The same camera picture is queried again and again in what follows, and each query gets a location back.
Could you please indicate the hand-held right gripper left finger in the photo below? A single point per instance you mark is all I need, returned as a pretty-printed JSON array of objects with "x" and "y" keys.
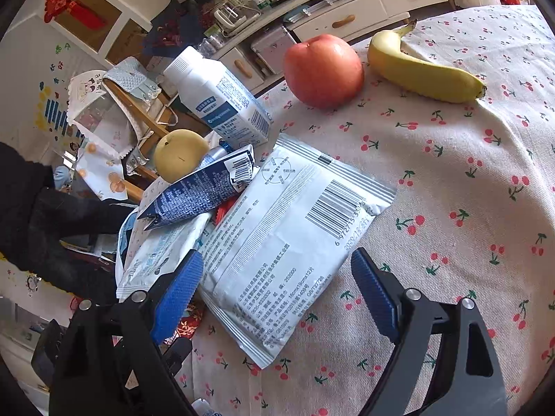
[{"x": 177, "y": 294}]

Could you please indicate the dining table orange print cloth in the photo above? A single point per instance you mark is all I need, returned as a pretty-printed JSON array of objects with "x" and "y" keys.
[{"x": 99, "y": 167}]

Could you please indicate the yellow banana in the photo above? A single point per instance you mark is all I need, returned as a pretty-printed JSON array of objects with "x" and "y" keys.
[{"x": 416, "y": 73}]

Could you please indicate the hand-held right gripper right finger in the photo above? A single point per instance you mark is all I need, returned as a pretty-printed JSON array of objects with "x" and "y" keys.
[{"x": 375, "y": 294}]

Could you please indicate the light wooden chair lace cover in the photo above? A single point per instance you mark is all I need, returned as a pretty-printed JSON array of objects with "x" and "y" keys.
[{"x": 130, "y": 108}]

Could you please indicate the yellow pear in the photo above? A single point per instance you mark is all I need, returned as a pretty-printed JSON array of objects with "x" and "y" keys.
[{"x": 177, "y": 154}]

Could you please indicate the white blue-printed pouch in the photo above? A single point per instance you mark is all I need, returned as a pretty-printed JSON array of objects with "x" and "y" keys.
[{"x": 147, "y": 264}]

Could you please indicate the dark blue flower bouquet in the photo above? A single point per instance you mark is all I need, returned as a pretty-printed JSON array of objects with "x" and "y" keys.
[{"x": 177, "y": 26}]

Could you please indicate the dark blue crumpled carton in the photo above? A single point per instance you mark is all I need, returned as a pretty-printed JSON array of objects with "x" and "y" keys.
[{"x": 190, "y": 195}]

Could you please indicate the cherry print tablecloth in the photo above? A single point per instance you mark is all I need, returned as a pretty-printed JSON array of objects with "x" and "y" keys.
[{"x": 455, "y": 182}]

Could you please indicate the white lace food cover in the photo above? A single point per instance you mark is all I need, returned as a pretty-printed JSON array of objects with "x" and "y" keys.
[{"x": 86, "y": 91}]

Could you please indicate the paper trash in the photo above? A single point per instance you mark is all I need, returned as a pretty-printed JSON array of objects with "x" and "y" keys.
[{"x": 277, "y": 242}]

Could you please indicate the colourful wall stickers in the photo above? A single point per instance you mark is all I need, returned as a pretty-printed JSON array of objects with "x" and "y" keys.
[{"x": 52, "y": 110}]

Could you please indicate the small red wrapper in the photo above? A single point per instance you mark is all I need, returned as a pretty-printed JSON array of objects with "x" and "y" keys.
[{"x": 220, "y": 214}]

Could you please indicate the red apple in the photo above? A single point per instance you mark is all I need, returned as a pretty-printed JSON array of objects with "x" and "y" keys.
[{"x": 323, "y": 71}]

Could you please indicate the cream TV cabinet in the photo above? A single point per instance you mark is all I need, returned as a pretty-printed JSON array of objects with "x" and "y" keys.
[{"x": 368, "y": 4}]

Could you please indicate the white milk bottle carton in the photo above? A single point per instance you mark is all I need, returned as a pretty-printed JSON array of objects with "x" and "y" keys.
[{"x": 217, "y": 95}]

